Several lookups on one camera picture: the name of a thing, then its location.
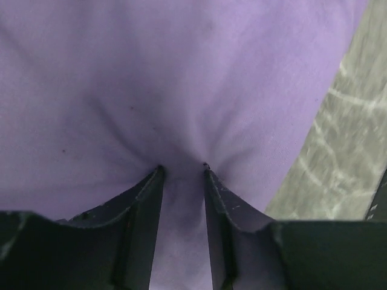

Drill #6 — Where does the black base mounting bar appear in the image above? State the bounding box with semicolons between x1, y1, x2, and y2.
365;170;387;222

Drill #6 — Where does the purple t-shirt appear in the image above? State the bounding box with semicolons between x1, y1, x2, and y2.
1;1;367;289

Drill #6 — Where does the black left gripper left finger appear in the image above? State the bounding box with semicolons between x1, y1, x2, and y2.
1;167;165;290

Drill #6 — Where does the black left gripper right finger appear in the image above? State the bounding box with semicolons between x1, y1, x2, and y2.
204;169;386;289

